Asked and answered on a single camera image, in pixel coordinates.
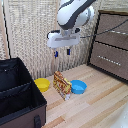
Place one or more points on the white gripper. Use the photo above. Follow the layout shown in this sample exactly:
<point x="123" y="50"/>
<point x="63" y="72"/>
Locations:
<point x="63" y="39"/>

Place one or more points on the orange patterned snack box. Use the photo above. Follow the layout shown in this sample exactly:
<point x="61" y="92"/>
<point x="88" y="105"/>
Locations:
<point x="62" y="85"/>

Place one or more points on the yellow bowl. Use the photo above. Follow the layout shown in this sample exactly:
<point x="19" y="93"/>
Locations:
<point x="42" y="84"/>

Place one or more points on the blue bowl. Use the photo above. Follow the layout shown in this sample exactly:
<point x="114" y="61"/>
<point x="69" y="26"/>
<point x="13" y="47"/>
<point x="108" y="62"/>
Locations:
<point x="78" y="86"/>

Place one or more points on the black fabric storage box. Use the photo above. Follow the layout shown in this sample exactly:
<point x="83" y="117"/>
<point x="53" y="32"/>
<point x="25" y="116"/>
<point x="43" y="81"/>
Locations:
<point x="16" y="96"/>

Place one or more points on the dark drawer cabinet frame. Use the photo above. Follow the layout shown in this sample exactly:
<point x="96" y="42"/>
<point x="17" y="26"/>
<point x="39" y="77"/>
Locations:
<point x="93" y="36"/>

